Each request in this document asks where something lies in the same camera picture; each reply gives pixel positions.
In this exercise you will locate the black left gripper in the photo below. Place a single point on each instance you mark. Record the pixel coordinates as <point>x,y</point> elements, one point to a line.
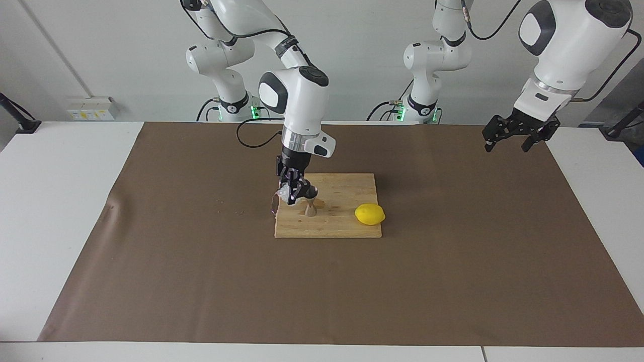
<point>531,124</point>

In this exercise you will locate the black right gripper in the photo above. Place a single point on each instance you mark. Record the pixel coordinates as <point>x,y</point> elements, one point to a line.
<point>293,161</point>

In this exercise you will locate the small clear glass cup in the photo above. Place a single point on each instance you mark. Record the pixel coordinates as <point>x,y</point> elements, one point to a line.
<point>286,194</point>

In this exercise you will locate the steel double jigger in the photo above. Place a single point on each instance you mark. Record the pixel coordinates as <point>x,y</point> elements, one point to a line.
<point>311,210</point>

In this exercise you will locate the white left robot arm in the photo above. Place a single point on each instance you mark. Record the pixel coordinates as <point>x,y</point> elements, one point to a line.
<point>568,45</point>

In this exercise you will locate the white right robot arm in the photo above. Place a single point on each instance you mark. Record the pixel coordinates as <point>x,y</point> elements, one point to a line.
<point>297,100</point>

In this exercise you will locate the wooden cutting board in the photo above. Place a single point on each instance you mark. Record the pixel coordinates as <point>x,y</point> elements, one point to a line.
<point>342,226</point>

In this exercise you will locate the yellow lemon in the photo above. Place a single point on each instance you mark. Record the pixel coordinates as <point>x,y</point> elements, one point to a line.
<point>370,214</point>

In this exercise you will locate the brown paper table mat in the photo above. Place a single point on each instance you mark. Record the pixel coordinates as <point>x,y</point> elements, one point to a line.
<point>201,281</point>

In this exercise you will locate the black camera stand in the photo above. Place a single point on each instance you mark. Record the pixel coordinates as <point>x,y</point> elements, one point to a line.
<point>616,131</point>
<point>25,125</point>

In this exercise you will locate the white wall socket box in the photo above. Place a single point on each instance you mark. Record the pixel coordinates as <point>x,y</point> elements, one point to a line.
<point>90,108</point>

